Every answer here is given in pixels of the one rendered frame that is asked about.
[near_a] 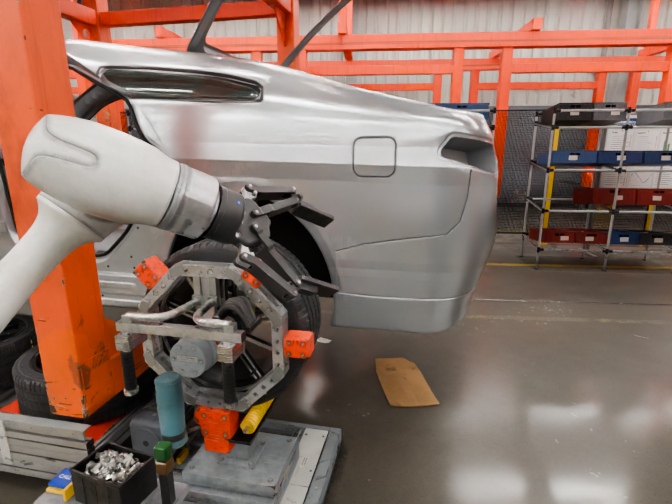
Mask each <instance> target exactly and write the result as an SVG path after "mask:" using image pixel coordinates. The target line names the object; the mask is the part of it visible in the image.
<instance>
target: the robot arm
mask: <svg viewBox="0 0 672 504"><path fill-rule="evenodd" d="M21 175H22V177H23V178H24V179H25V180H27V181H28V182H29V183H30V184H32V185H33V186H35V187H36V188H37V189H39V190H41V192H40V193H39V195H38V196H37V197H36V198H37V201H38V208H39V210H38V215H37V218H36V220H35V222H34V223H33V225H32V226H31V228H30V229H29V230H28V231H27V233H26V234H25V235H24V236H23V237H22V239H21V240H20V241H19V242H18V243H17V244H16V245H15V246H14V247H13V249H12V250H11V251H10V252H9V253H8V254H7V255H6V256H5V257H4V258H3V259H2V260H1V261H0V333H1V332H2V331H3V330H4V328H5V327H6V326H7V325H8V323H9V322H10V321H11V320H12V318H13V317H14V316H15V315H16V313H17V312H18V311H19V310H20V308H21V307H22V306H23V305H24V303H25V302H26V301H27V300H28V298H29V297H30V296H31V294H32V293H33V292H34V291H35V290H36V288H37V287H38V286H39V285H40V284H41V283H42V281H43V280H44V279H45V278H46V277H47V276H48V275H49V274H50V273H51V272H52V270H53V269H54V268H55V267H56V266H57V265H58V264H59V263H60V262H61V261H62V260H63V259H64V258H65V257H67V256H68V255H69V254H70V253H71V252H72V251H74V250H75V249H76V248H78V247H80V246H82V245H84V244H87V243H94V242H102V241H103V240H104V239H105V238H106V237H108V236H109V235H110V234H111V233H112V232H114V231H115V230H116V229H117V228H118V227H120V226H121V225H122V224H143V225H149V226H153V227H157V228H158V229H161V230H166V231H169V232H172V233H175V234H179V235H182V236H185V237H188V238H191V239H195V238H198V237H199V236H201V237H204V238H207V239H210V240H214V241H217V242H220V243H224V244H233V245H234V246H236V247H237V248H238V249H239V251H238V256H237V258H236V259H235V260H234V261H233V264H234V266H235V267H238V268H240V269H242V270H245V271H247V272H248V273H250V274H251V275H252V276H253V277H254V278H256V279H257V280H258V281H259V282H261V283H262V284H263V285H264V286H266V287H267V288H268V289H269V290H271V291H272V292H273V293H274V294H275V295H277V296H278V297H279V298H280V299H282V300H283V301H284V302H289V301H290V300H292V299H293V298H295V297H296V296H298V293H300V294H303V295H307V296H313V295H315V294H316V295H320V296H323V297H326V298H329V297H330V296H332V295H333V294H335V293H337V292H338V291H339V286H336V285H333V284H330V283H327V282H324V281H321V280H318V279H315V278H312V277H309V276H305V275H301V276H299V277H298V276H297V275H296V274H295V273H294V272H293V270H292V269H291V268H290V267H289V266H288V264H287V263H286V262H285V261H284V260H283V258H282V257H281V256H280V255H279V254H278V252H277V251H276V250H275V249H274V247H273V246H274V245H273V243H272V241H271V240H270V239H269V238H270V229H269V227H270V224H271V220H269V218H270V217H273V216H275V215H278V214H281V213H283V212H286V211H288V210H291V209H292V210H291V215H294V216H296V217H299V218H301V219H303V220H306V221H308V222H311V223H313V224H316V225H318V226H321V227H323V228H325V227H326V226H327V225H329V224H330V223H331V222H332V221H334V216H333V215H330V214H328V213H326V212H324V211H321V210H319V209H317V208H314V206H313V205H311V204H309V203H307V202H304V201H302V199H303V196H302V195H301V194H300V193H298V194H297V195H296V192H297V188H296V187H294V186H258V185H255V184H252V183H246V185H245V186H244V187H243V188H242V189H241V190H240V191H239V193H238V192H235V191H233V190H230V189H228V188H225V187H223V186H221V185H219V183H218V181H217V179H216V178H215V177H212V176H210V175H207V174H205V173H203V172H200V171H198V170H195V169H193V168H191V167H188V166H187V165H185V164H181V163H179V162H177V161H175V160H173V159H171V158H170V157H168V156H166V155H165V154H164V153H163V152H161V151H160V150H159V149H157V148H156V147H154V146H152V145H150V144H148V143H146V142H144V141H142V140H140V139H137V138H135V137H133V136H131V135H128V134H126V133H124V132H121V131H119V130H116V129H113V128H111V127H108V126H105V125H102V124H100V123H97V122H93V121H89V120H85V119H81V118H76V117H70V116H63V115H50V114H49V115H46V116H44V117H43V118H42V119H41V120H40V121H39V122H38V123H37V124H36V125H35V126H34V127H33V129H32V130H31V132H30V133H29V135H28V137H27V139H26V141H25V144H24V147H23V152H22V159H21ZM262 200H282V201H279V202H276V203H274V204H267V205H265V206H262V207H259V206H258V205H257V204H256V203H255V202H254V201H262ZM261 245H264V248H263V249H261V250H260V249H259V246H261ZM249 250H250V251H251V253H250V252H249ZM254 255H255V256H254ZM260 259H261V260H262V261H261V260H260ZM290 281H291V282H290Z"/></svg>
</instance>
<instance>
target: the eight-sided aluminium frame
mask: <svg viewBox="0 0 672 504"><path fill-rule="evenodd" d="M211 271H212V272H211ZM243 271H244V270H242V269H240V268H238V267H235V266H234V264H233V263H224V262H208V261H191V260H182V261H180V262H178V263H176V264H174V265H173V266H172V267H171V268H170V269H168V272H167V273H166V274H165V275H164V276H163V277H162V278H161V279H160V281H159V282H158V283H157V284H156V285H155V286H154V287H153V288H152V290H151V291H150V292H149V293H148V294H147V295H146V296H145V297H144V298H143V299H142V300H141V302H140V303H139V304H138V308H139V310H138V312H141V313H159V306H158V304H159V303H160V301H161V300H162V299H163V298H164V297H165V296H166V295H167V294H168V293H169V292H170V291H171V289H172V288H173V287H174V286H175V285H176V284H177V283H178V282H179V281H180V280H181V279H182V278H183V276H189V277H193V276H200V277H204V278H209V277H216V278H218V279H231V280H232V281H233V282H234V283H235V284H236V285H237V286H238V287H239V288H240V289H241V290H242V291H243V292H244V293H245V294H246V295H247V296H248V297H249V298H250V299H251V300H252V301H253V302H254V303H255V305H256V306H257V307H258V308H259V309H260V310H261V311H262V312H263V313H264V314H265V315H266V316H267V317H268V318H269V319H270V320H271V335H272V360H273V369H272V370H271V371H269V372H268V373H267V374H266V375H265V376H264V377H262V378H261V379H260V380H259V381H258V382H257V383H256V384H254V385H253V386H252V387H251V388H250V389H249V390H248V391H246V392H237V391H236V398H237V399H238V406H237V407H236V408H235V409H232V410H235V411H236V412H237V411H242V412H244V411H245V410H246V409H248V408H249V407H250V406H251V405H252V404H253V403H254V402H256V401H257V400H258V399H259V398H260V397H261V396H263V395H264V394H265V393H266V392H267V391H268V390H270V389H271V388H272V387H273V386H274V385H275V384H277V383H279V382H280V380H281V379H283V378H284V376H285V375H286V373H287V372H288V370H289V362H290V361H289V357H284V351H283V338H284V337H285V335H286V334H287V333H288V318H289V317H288V311H287V309H286V308H285V307H284V306H283V304H281V303H280V302H279V301H278V300H277V299H276V298H275V297H274V296H273V295H272V294H271V293H270V292H269V291H268V290H267V289H266V288H265V287H264V285H263V284H262V285H261V286H259V287H258V288H257V289H256V288H254V287H253V286H252V285H251V284H249V283H248V282H247V281H246V280H244V279H243V278H242V277H241V275H242V273H243ZM250 290H251V291H252V292H251V291H250ZM147 338H148V339H147V340H146V341H144V342H143V350H144V354H143V356H144V358H145V362H146V363H147V364H148V365H149V367H151V368H152V369H153V370H154V371H155V372H156V373H157V374H158V375H161V374H163V373H166V372H177V371H176V370H175V369H174V367H173V365H172V363H171V360H170V357H169V356H168V355H167V354H166V353H165V352H164V350H163V343H162V335H152V334H147ZM177 373H178V372H177ZM179 374H180V373H179ZM180 375H181V374H180ZM181 376H182V387H183V394H184V401H185V402H186V403H187V404H190V405H193V406H195V404H197V405H201V406H205V407H212V408H220V409H224V408H223V400H224V391H223V390H221V389H213V388H205V387H199V386H197V385H196V384H195V383H194V382H193V381H192V379H191V378H189V377H185V376H183V375H181Z"/></svg>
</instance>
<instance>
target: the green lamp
mask: <svg viewBox="0 0 672 504"><path fill-rule="evenodd" d="M153 452H154V459H156V460H162V461H166V460H167V459H168V458H169V457H170V455H171V454H172V453H173V448H172V442H170V441H163V440H161V441H159V443H158V444H157V445H156V446H155V447H154V448H153Z"/></svg>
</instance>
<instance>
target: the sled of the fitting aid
mask: <svg viewBox="0 0 672 504"><path fill-rule="evenodd" d="M204 442H205V440H204V436H203V435H202V434H201V430H200V431H199V432H198V433H197V435H196V436H195V437H194V438H193V440H192V441H191V442H190V443H189V445H188V446H187V447H186V448H184V449H183V450H182V451H181V453H180V454H179V455H178V456H177V458H176V461H175V462H174V468H173V477H174V482H180V483H185V484H188V485H189V493H188V494H187V495H186V497H185V498H184V500H183V501H182V503H181V504H280V503H281V501H282V498H283V496H284V493H285V491H286V489H287V486H288V484H289V481H290V479H291V477H292V474H293V472H294V469H295V467H296V464H297V462H298V460H299V444H298V443H297V448H296V450H295V452H294V454H293V457H292V459H291V461H290V464H289V466H288V468H287V470H286V473H285V475H284V477H283V480H282V482H281V484H280V486H279V489H278V491H277V493H276V496H270V495H264V494H258V493H252V492H247V491H241V490H235V489H229V488H224V487H218V486H212V485H206V484H201V483H195V482H189V481H183V477H182V471H183V470H184V468H185V467H186V466H187V464H188V463H189V462H190V460H191V459H192V458H193V456H194V455H195V454H196V452H197V451H198V450H199V448H200V447H201V446H202V444H203V443H204Z"/></svg>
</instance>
